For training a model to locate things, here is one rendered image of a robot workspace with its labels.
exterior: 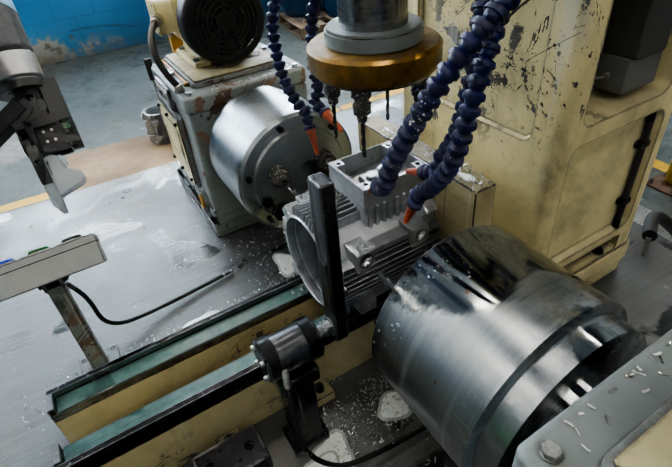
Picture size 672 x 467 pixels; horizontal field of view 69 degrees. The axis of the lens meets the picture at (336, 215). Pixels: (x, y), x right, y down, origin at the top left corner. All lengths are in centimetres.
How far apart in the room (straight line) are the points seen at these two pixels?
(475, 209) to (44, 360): 85
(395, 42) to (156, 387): 63
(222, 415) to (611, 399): 55
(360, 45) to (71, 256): 54
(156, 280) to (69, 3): 512
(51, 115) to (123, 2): 529
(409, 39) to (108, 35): 566
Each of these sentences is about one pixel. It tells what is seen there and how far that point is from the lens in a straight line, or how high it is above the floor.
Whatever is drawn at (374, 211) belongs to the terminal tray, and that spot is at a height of 110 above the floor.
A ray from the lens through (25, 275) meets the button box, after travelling 87.
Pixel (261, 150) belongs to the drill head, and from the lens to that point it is 90.
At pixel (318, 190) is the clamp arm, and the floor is 125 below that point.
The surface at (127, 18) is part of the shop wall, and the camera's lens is 618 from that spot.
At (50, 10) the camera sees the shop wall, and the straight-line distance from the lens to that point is 612.
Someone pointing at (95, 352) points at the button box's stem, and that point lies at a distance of 101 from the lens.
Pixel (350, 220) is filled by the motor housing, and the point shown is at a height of 109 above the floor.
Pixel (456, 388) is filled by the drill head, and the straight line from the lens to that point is 52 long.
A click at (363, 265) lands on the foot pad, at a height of 105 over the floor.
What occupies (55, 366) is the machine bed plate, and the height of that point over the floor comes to 80.
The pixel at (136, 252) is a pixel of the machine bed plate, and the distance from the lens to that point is 128.
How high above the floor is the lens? 153
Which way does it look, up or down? 36 degrees down
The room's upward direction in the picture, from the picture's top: 6 degrees counter-clockwise
